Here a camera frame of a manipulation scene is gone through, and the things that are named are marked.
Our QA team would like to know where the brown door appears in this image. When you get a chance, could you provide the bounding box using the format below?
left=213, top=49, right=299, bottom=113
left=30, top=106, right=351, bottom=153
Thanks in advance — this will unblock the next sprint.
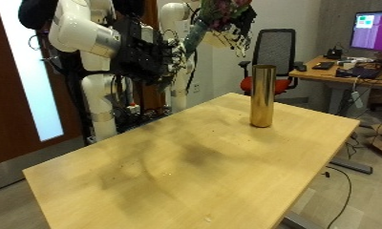
left=0, top=0, right=85, bottom=168

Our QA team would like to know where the white power adapter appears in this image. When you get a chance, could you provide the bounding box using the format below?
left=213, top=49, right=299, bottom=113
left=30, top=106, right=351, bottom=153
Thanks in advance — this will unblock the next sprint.
left=350, top=90, right=366, bottom=110

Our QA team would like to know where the black robot stand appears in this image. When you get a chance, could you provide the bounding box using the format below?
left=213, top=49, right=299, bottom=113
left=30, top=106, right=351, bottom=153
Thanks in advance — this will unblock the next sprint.
left=59, top=51, right=173, bottom=135

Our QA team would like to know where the red black office chair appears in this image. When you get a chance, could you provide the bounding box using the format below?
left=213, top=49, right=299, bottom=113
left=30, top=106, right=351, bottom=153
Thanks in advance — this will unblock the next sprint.
left=238, top=28, right=305, bottom=96

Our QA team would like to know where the grey table frame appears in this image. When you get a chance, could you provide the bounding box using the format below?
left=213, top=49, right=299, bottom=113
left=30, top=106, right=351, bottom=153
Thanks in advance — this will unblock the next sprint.
left=279, top=136, right=374, bottom=229

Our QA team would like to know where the wooden office desk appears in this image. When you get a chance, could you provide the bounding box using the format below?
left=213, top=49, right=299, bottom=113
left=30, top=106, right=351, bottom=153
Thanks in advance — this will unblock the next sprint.
left=289, top=55, right=382, bottom=115

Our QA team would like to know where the black keyboard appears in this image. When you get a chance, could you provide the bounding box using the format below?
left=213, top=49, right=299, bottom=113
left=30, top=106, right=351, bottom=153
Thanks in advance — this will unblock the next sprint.
left=311, top=61, right=337, bottom=71

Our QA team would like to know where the computer monitor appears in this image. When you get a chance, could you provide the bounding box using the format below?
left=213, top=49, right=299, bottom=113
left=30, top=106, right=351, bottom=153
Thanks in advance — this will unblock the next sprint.
left=349, top=10, right=382, bottom=53

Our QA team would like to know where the golden cylinder vase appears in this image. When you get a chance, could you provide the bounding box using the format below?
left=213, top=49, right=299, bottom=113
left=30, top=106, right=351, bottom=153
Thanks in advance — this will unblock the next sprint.
left=249, top=64, right=278, bottom=128

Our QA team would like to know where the black floor cable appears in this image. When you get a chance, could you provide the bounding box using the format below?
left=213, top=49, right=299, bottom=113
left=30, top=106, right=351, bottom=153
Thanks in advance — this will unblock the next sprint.
left=322, top=165, right=354, bottom=229

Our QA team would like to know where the black laptop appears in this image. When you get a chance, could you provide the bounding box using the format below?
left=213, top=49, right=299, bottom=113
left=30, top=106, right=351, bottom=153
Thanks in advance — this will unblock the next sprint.
left=335, top=65, right=382, bottom=80

